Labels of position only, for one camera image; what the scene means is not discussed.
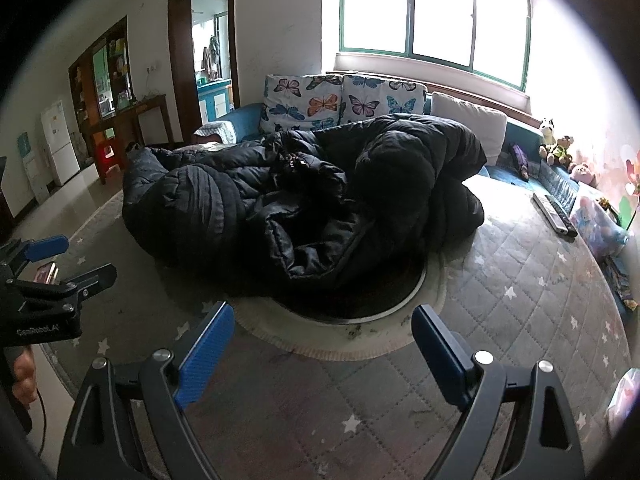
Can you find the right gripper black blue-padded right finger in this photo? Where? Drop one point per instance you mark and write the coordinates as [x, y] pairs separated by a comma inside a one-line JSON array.
[[542, 440]]

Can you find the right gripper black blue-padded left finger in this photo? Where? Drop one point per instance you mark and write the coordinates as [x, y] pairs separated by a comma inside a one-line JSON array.
[[101, 440]]

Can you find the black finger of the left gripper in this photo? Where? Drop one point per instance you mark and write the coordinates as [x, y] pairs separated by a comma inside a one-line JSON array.
[[78, 288]]

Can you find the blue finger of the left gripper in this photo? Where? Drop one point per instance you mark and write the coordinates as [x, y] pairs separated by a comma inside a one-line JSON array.
[[37, 250]]

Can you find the black puffer down jacket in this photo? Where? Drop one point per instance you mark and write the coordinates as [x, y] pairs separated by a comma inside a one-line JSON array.
[[252, 218]]

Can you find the person's left hand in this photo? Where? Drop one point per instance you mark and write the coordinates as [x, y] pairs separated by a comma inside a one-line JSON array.
[[25, 384]]

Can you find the red plastic stool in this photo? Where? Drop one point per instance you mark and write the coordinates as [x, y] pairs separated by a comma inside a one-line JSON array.
[[109, 153]]

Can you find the white refrigerator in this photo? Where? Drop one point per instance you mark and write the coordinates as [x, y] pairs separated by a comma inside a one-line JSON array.
[[62, 155]]

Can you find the grey quilted star mat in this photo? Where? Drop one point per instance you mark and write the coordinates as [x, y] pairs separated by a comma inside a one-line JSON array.
[[295, 399]]

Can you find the brown wooden display cabinet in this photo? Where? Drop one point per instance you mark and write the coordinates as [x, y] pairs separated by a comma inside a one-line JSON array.
[[100, 82]]

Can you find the brown wooden side table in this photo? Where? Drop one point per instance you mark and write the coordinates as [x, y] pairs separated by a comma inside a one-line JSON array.
[[135, 111]]

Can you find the round induction cooker plate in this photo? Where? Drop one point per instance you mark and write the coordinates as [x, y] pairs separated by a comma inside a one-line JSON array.
[[363, 293]]

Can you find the pastel printed plastic bag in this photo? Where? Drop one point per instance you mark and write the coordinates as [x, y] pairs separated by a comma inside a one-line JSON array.
[[602, 235]]

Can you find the grey remote control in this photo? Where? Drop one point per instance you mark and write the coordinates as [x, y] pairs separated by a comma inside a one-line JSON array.
[[555, 215]]

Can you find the colourful pinwheel toy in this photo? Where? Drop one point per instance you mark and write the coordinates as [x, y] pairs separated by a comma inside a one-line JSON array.
[[625, 182]]

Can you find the pink plush toy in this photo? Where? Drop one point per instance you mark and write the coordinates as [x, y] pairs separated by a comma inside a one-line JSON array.
[[582, 173]]

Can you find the blue sofa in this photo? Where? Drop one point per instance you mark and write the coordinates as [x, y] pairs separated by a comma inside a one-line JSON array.
[[243, 125]]

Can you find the purple plush toy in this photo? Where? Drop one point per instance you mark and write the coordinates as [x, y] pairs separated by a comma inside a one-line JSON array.
[[520, 161]]

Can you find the left butterfly print cushion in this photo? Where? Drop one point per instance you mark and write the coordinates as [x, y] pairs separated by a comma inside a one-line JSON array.
[[309, 102]]

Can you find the butterfly print cushion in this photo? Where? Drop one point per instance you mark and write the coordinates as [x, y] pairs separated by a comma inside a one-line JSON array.
[[309, 102], [366, 97]]

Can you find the plush teddy bear toys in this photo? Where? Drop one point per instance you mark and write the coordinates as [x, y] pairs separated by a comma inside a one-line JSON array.
[[554, 151]]

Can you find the white plain cushion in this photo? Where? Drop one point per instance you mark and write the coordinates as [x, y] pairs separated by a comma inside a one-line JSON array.
[[488, 125]]

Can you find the right butterfly print cushion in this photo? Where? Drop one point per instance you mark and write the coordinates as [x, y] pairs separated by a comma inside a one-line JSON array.
[[366, 97]]

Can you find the green framed window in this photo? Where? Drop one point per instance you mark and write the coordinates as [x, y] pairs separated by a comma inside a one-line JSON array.
[[490, 38]]

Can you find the dark brown door frame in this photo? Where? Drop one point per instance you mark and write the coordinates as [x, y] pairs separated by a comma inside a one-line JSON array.
[[204, 69]]

